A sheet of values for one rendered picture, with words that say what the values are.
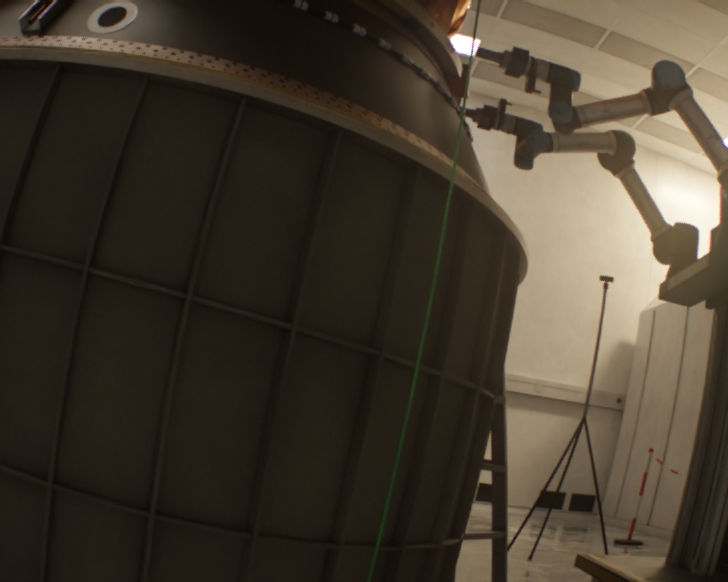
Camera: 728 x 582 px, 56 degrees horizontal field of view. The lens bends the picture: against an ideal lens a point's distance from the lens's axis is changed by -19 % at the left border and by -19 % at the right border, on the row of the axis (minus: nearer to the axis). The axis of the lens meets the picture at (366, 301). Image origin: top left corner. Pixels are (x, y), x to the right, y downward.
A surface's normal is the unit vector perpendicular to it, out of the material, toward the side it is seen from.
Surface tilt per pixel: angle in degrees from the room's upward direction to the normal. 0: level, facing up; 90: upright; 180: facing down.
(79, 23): 62
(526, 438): 90
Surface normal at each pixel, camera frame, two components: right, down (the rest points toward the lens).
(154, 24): 0.28, -0.56
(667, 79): -0.31, -0.33
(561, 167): 0.08, -0.15
